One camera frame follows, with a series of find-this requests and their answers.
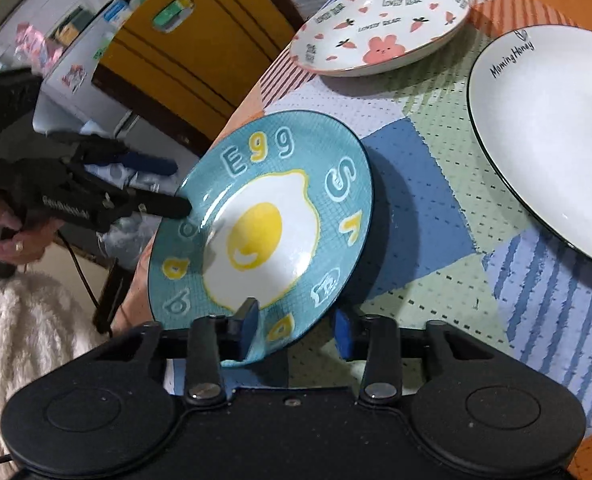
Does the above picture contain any white fluffy sleeve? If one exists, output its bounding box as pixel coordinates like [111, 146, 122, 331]
[0, 273, 106, 456]

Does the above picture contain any white refrigerator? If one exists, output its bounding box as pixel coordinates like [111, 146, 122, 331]
[33, 0, 137, 138]

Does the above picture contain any blue fried egg plate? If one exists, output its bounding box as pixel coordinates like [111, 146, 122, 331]
[147, 110, 373, 363]

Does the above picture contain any pink bunny carrot plate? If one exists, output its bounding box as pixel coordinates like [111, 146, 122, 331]
[289, 0, 471, 77]

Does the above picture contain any large white Morning Honey plate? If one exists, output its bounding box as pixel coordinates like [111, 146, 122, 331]
[466, 25, 592, 259]

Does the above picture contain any colourful patchwork tablecloth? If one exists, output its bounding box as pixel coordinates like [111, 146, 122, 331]
[227, 0, 592, 479]

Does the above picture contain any person's left hand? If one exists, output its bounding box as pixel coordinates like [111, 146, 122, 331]
[0, 199, 64, 266]

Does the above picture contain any orange wooden chair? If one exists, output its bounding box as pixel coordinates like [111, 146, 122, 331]
[93, 0, 302, 156]

